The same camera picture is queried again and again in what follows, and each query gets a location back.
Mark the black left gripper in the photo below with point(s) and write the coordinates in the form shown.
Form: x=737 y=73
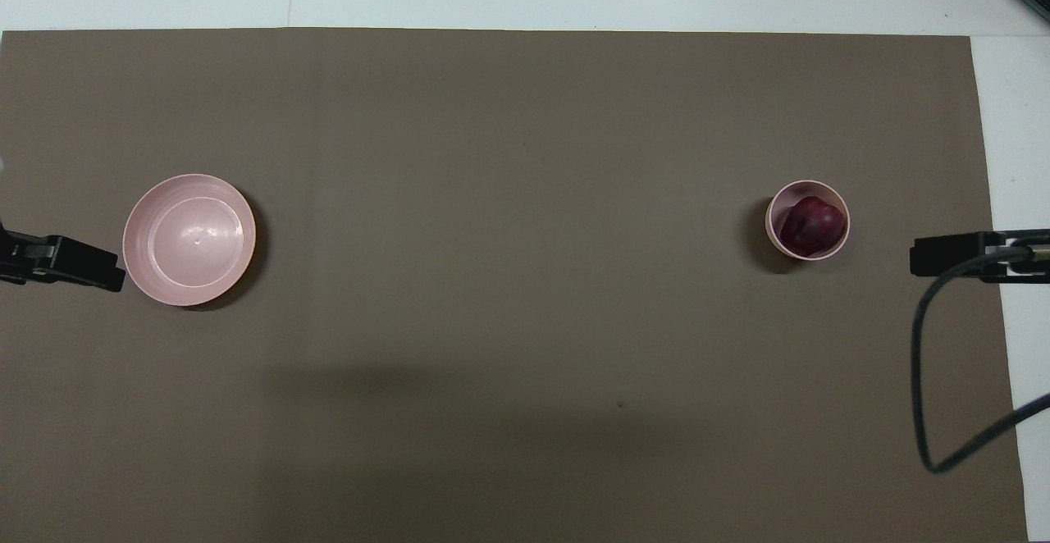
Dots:
x=25 y=256

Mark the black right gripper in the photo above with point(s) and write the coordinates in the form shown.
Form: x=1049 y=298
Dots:
x=1025 y=268

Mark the dark red apple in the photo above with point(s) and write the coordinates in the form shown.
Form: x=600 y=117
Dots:
x=810 y=227

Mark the pink plate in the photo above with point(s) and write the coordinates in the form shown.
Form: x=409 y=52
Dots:
x=189 y=239

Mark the pink bowl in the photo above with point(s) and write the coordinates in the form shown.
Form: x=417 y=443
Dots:
x=775 y=207

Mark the brown table mat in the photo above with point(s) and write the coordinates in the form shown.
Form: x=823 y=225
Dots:
x=525 y=297

